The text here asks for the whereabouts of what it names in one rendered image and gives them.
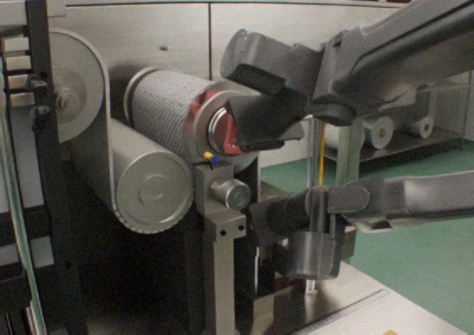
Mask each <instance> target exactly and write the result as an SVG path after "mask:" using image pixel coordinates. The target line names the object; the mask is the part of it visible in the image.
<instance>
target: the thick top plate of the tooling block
mask: <svg viewBox="0 0 474 335"><path fill-rule="evenodd" d="M286 194H288V193H286V192H284V191H282V190H281V189H278V188H276V187H274V186H272V185H271V184H269V183H267V182H265V181H264V180H262V179H261V201H264V200H268V199H271V198H273V197H277V196H281V195H286ZM356 230H357V229H356V228H354V227H346V230H345V235H344V245H343V249H342V256H341V260H343V259H346V258H348V257H351V256H353V255H354V248H355V245H356ZM288 254H289V244H286V245H281V244H279V243H274V244H273V248H272V262H270V263H267V264H266V265H267V266H270V267H271V268H272V269H273V270H275V271H276V272H278V273H279V274H280V275H282V276H283V277H284V278H286V279H288V280H289V281H290V280H293V279H295V278H294V277H286V268H287V265H288Z"/></svg>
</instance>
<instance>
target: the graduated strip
mask: <svg viewBox="0 0 474 335"><path fill-rule="evenodd" d="M390 293H391V292H388V291H387V290H386V289H384V288H380V289H379V290H377V291H375V292H373V293H371V294H368V295H367V296H365V297H363V298H361V299H358V300H356V301H354V302H353V303H351V304H349V305H346V306H344V307H342V308H340V309H338V310H336V311H334V312H332V313H330V314H328V315H325V316H323V317H321V318H320V319H318V320H315V321H311V322H309V323H307V324H305V325H303V326H302V327H299V328H297V329H295V330H293V331H291V332H288V333H285V334H283V335H306V334H308V333H310V332H314V331H315V330H317V329H318V328H320V327H323V326H325V325H327V324H330V323H332V322H334V321H337V320H338V319H340V318H342V317H344V316H347V315H348V314H350V313H352V312H354V311H356V310H359V309H360V308H361V307H363V306H365V305H369V304H371V303H372V302H373V301H375V300H377V299H380V298H382V297H383V296H384V295H387V294H390Z"/></svg>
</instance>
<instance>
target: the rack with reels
mask: <svg viewBox="0 0 474 335"><path fill-rule="evenodd" d="M471 72H472V71H470V74H469V80H468V84H461V83H456V82H450V81H447V80H438V81H435V82H432V83H430V84H428V83H427V84H425V85H421V86H420V87H417V88H416V93H420V92H421V93H425V92H428V99H427V111H426V115H427V116H424V115H420V114H417V113H407V114H406V115H405V116H404V118H403V120H402V129H400V130H395V131H393V123H392V121H391V119H390V118H389V117H388V116H384V115H381V114H375V115H372V116H368V117H365V118H362V127H361V148H360V157H359V162H363V161H367V160H371V159H373V158H377V157H382V156H387V155H390V154H392V155H393V154H396V153H400V152H402V151H408V150H412V149H416V148H418V147H422V146H428V145H431V144H434V143H437V142H440V141H441V142H443V141H446V140H452V139H455V138H458V137H461V145H460V151H462V146H463V141H464V135H466V134H465V131H466V116H467V111H468V107H467V106H468V101H469V96H470V86H471ZM460 87H462V88H465V87H468V90H467V95H466V110H465V114H464V117H465V120H464V124H463V130H462V133H459V132H456V131H453V130H449V129H444V128H440V127H437V126H433V120H432V118H430V117H428V111H429V105H430V93H431V91H439V90H444V91H445V90H450V89H454V88H460ZM323 142H324V144H325V145H324V146H323V154H322V155H323V156H324V157H328V158H330V159H333V160H335V161H337V160H338V148H339V127H335V126H333V125H332V124H327V125H326V127H325V129H324V141H323Z"/></svg>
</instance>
